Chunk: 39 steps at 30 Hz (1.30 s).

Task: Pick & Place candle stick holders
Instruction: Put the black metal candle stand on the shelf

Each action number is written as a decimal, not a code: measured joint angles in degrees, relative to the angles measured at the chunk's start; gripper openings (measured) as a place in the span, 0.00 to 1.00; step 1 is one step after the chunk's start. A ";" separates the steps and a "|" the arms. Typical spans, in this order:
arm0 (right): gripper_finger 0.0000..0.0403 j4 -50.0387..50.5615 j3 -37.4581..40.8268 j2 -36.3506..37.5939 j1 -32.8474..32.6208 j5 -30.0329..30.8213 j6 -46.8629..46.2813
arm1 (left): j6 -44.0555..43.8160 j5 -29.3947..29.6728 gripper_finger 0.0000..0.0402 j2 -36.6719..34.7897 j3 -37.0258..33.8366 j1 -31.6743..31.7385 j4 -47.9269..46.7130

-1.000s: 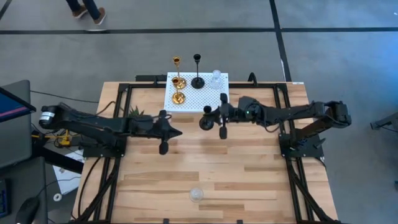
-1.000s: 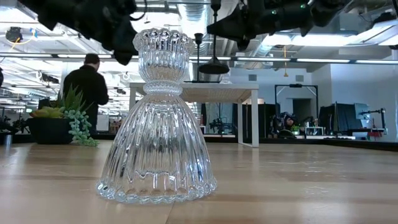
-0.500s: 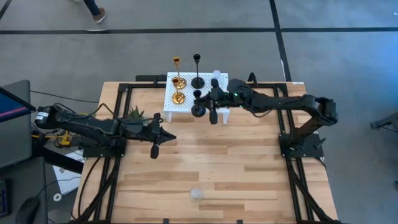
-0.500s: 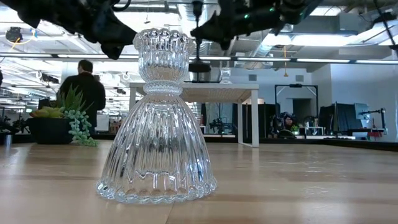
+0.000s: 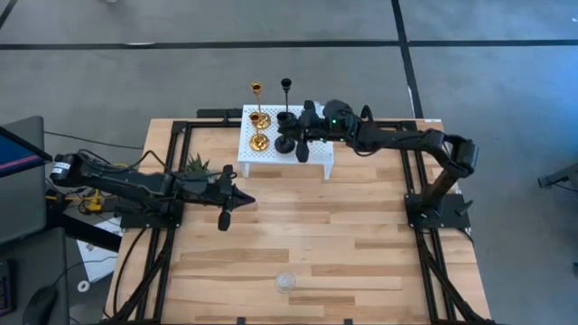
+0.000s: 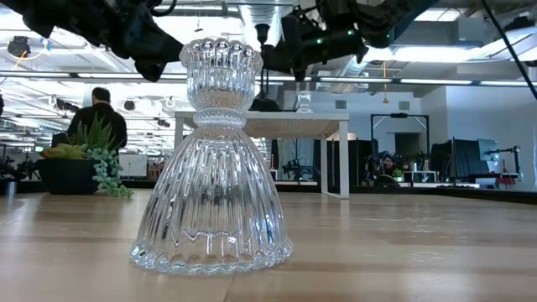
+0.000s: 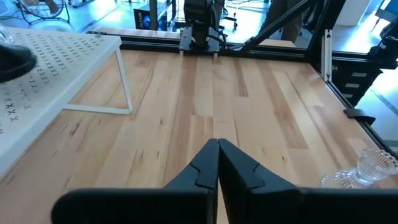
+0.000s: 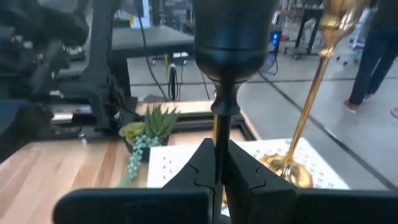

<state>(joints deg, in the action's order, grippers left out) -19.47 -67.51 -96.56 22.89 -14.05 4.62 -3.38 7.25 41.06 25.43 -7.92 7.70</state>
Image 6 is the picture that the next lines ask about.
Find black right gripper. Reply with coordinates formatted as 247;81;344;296
261;6;368;82

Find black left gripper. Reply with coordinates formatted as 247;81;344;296
90;2;185;83

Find clear ribbed glass candle holder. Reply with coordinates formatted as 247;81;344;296
129;37;294;277
295;90;314;114

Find black metal candlestick holder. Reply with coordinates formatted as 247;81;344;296
250;23;283;112

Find ceiling light strip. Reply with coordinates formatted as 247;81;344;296
312;76;475;86

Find person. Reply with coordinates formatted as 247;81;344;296
66;86;128;153
378;153;400;188

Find artificial succulent in black pot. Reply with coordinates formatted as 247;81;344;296
35;115;134;199

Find dark computer monitor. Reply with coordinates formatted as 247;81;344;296
430;138;500;180

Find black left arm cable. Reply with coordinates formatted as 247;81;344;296
149;0;180;18

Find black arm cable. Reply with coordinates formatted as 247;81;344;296
149;0;180;18
479;0;537;102

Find silver ventilation duct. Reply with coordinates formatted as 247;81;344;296
239;3;283;47

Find black rig frame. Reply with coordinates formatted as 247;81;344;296
370;112;430;169

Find black ceiling camera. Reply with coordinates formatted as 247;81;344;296
7;35;31;58

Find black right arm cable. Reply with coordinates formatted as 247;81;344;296
479;0;537;102

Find black aluminium frame rails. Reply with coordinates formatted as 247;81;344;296
272;182;537;206

